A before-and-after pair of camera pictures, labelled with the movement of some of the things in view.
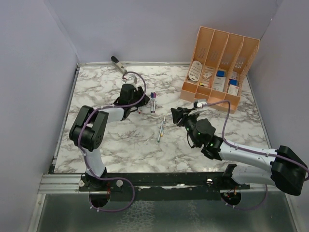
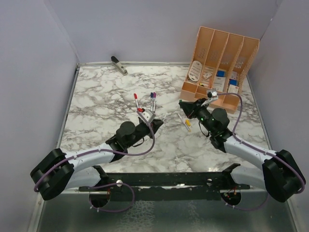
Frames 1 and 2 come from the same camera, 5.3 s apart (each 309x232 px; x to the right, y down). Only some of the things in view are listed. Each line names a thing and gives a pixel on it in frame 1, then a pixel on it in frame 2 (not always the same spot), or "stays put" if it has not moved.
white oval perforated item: x=195 y=71 stays put
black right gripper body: x=189 y=121 to x=197 y=107
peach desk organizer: x=218 y=65 stays put
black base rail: x=161 y=186 stays put
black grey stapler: x=118 y=64 stays put
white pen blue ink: x=151 y=105 stays put
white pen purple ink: x=154 y=105 stays put
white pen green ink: x=159 y=134 to x=165 y=117
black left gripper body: x=137 y=93 to x=142 y=131
